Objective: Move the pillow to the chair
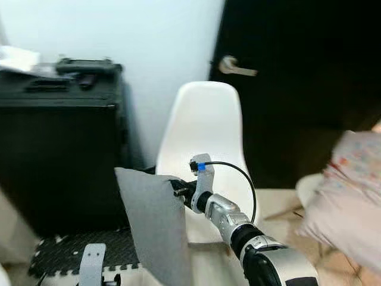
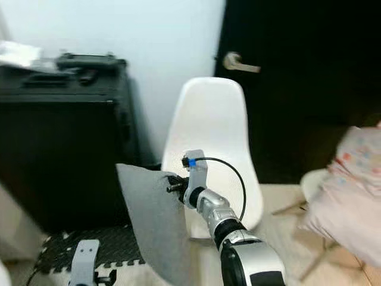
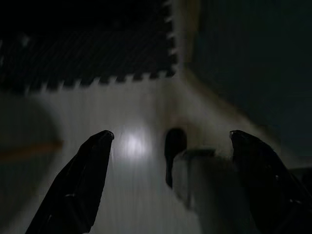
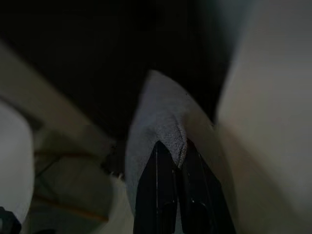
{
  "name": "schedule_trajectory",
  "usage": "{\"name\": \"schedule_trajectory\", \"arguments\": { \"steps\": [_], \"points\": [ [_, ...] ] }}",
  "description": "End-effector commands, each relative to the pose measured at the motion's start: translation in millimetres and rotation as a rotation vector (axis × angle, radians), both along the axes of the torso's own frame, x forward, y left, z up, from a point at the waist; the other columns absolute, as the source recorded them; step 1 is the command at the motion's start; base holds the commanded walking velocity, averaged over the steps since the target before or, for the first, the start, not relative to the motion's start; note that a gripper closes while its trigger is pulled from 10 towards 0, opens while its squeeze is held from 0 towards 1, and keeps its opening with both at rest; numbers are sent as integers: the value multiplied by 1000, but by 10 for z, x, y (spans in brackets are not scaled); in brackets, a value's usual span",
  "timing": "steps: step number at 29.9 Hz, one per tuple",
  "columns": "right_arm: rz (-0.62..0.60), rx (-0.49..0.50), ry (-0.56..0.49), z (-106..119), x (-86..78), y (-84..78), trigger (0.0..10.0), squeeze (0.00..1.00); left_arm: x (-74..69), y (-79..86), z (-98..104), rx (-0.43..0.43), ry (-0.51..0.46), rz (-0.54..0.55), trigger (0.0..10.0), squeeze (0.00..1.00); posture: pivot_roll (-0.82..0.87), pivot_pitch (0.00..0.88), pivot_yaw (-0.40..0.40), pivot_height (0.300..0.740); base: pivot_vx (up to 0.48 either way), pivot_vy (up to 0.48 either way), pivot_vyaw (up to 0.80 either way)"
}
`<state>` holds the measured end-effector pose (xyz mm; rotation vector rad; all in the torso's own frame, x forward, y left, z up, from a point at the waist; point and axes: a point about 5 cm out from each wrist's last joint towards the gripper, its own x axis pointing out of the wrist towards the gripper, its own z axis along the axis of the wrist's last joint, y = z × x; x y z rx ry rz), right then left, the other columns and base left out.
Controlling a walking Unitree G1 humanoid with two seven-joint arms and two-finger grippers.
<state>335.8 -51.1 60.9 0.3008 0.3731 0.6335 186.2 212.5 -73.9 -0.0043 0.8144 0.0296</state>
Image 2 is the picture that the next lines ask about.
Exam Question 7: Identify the grey pillow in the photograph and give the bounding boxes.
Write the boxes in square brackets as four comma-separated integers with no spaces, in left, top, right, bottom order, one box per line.
[115,163,192,286]

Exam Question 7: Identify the white pillow with coloured dots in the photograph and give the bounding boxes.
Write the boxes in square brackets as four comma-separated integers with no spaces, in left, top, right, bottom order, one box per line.
[300,122,381,270]

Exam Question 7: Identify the black foam floor mat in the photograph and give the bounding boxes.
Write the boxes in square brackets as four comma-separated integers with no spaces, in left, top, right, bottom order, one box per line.
[32,225,147,276]

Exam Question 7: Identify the large black case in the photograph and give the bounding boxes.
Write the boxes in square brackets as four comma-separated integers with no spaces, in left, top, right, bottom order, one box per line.
[0,55,139,232]

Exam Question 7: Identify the long black device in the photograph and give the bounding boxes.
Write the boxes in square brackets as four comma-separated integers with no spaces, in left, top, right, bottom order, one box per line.
[56,52,127,73]

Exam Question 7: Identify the black door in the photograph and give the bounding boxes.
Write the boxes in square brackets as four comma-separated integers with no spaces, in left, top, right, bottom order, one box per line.
[214,0,381,186]

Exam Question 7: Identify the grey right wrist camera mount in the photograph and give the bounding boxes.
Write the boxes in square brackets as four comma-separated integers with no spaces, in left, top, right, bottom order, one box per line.
[181,149,210,209]

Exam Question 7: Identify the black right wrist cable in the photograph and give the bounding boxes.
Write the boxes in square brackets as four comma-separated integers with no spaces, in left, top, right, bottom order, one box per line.
[199,156,247,222]

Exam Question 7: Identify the metal door handle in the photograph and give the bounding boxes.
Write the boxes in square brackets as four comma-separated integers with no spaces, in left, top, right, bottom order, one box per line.
[222,51,262,74]

